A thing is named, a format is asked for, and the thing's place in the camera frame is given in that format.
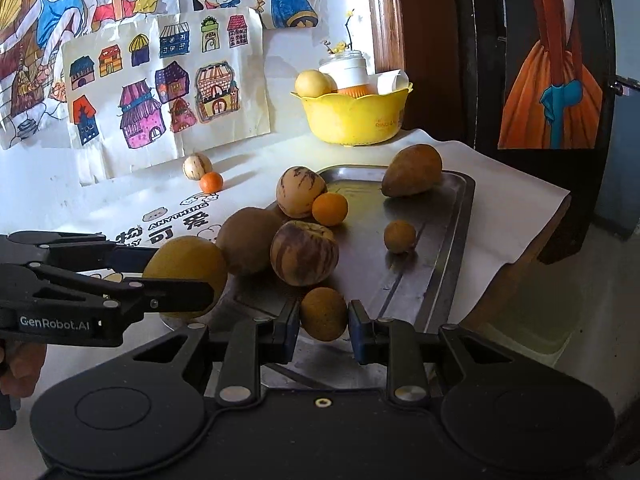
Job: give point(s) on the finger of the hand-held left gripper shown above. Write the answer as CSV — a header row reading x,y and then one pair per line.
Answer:
x,y
165,297
90,250

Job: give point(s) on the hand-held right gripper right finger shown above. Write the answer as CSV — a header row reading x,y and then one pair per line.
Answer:
x,y
357,334

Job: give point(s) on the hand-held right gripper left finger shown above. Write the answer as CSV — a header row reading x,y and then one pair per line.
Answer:
x,y
292,334

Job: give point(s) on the small brown round fruit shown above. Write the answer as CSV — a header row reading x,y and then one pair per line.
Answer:
x,y
399,236
324,312

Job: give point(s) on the yellow green pear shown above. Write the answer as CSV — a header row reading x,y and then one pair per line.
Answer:
x,y
185,262

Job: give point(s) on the metal tray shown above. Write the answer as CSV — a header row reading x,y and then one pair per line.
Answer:
x,y
370,280

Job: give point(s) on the brown kiwi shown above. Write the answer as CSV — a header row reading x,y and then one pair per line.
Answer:
x,y
245,240

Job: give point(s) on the person's left hand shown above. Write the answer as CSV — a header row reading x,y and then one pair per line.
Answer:
x,y
22,367

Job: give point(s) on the striped pepino melon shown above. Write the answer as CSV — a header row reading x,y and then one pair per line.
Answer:
x,y
304,255
300,190
196,165

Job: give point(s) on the house drawing paper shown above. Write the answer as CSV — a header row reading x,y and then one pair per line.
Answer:
x,y
107,130

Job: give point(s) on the small orange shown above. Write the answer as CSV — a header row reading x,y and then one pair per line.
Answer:
x,y
211,183
330,209

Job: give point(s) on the pale plastic container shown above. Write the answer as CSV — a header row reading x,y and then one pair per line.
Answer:
x,y
525,325

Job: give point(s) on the brown pear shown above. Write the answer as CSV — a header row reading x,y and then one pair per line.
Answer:
x,y
412,170

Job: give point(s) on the yellow plastic bowl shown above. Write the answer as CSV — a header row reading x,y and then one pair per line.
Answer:
x,y
350,117

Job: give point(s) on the orange ribbed object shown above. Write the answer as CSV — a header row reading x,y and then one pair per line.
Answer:
x,y
355,91

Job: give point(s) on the yellow round fruit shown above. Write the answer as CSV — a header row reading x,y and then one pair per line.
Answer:
x,y
311,83
333,83

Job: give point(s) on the colourful child drawing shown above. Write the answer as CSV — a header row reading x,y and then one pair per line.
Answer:
x,y
60,0

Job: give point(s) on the rolled white paper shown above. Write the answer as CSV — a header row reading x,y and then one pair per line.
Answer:
x,y
390,81

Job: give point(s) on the white jar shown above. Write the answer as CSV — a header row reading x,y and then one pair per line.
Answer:
x,y
345,72

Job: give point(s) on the yellow flower sprig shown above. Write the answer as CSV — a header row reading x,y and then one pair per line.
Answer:
x,y
341,47

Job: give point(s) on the dark door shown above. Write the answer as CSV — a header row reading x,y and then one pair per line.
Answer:
x,y
480,60

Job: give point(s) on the orange dress painting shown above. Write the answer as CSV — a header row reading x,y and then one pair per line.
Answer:
x,y
550,85

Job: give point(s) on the metal door latch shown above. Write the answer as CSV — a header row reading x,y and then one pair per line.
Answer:
x,y
622,84

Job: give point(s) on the wooden frame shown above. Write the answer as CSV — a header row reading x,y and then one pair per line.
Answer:
x,y
385,10

